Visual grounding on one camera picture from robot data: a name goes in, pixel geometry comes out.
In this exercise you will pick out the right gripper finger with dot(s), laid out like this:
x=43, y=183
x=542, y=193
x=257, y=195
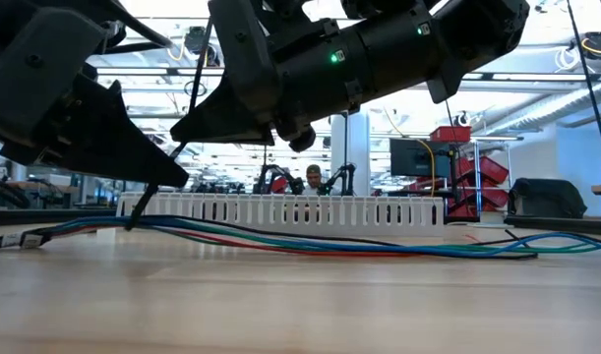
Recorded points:
x=226, y=123

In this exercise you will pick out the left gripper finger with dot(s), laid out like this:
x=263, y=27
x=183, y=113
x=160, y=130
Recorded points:
x=98, y=142

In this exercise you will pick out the black zip tie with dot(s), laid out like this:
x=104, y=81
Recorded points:
x=142, y=204

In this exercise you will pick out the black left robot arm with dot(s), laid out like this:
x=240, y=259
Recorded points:
x=147, y=34

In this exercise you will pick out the black ceiling-mounted device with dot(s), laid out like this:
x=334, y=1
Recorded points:
x=197, y=39

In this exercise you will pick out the white building column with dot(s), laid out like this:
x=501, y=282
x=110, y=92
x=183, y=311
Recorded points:
x=359, y=157

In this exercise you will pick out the person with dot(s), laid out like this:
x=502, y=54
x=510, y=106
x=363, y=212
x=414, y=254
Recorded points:
x=314, y=179

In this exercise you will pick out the black monitor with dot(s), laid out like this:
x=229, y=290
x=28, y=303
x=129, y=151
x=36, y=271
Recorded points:
x=413, y=157

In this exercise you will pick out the red storage bin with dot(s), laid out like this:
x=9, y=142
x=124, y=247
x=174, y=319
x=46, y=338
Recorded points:
x=462, y=211
x=450, y=134
x=492, y=172
x=497, y=196

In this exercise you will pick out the white metal shelf rack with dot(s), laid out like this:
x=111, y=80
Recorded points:
x=477, y=162

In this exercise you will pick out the black covered bag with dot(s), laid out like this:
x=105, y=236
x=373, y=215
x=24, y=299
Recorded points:
x=546, y=199

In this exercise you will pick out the silver ventilation duct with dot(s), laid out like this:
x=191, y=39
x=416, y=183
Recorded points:
x=551, y=110

